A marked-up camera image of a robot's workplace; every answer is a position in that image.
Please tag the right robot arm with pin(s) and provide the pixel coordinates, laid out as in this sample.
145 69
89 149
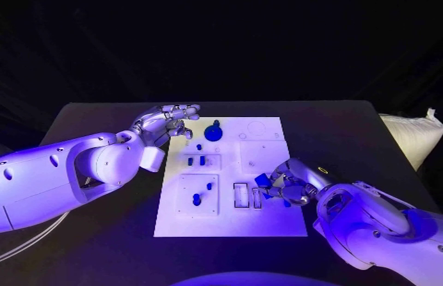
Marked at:
376 238

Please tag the long blue peg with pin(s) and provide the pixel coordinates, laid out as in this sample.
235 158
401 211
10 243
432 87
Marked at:
196 199

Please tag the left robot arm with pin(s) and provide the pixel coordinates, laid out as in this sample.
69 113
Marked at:
37 185

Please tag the white sack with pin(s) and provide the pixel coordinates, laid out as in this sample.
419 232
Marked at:
411 137

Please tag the small blue peg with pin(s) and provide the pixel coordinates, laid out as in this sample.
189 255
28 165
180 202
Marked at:
199 146

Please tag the short blue block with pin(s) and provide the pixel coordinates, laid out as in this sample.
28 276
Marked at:
189 161

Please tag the blue gear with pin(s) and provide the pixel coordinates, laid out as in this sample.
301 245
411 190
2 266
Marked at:
212 133

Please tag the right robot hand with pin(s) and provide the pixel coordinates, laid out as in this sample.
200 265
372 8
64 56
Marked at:
304 173

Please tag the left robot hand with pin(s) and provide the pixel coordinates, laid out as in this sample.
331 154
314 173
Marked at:
155 122

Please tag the blue wedge part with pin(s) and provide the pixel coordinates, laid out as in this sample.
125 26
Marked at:
266 196

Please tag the white task board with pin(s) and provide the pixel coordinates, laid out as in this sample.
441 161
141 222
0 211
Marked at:
228 218

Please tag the blue cylinder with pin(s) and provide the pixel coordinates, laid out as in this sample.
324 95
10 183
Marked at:
261 180

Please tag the tall blue block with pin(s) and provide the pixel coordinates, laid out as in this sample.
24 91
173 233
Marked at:
202 160

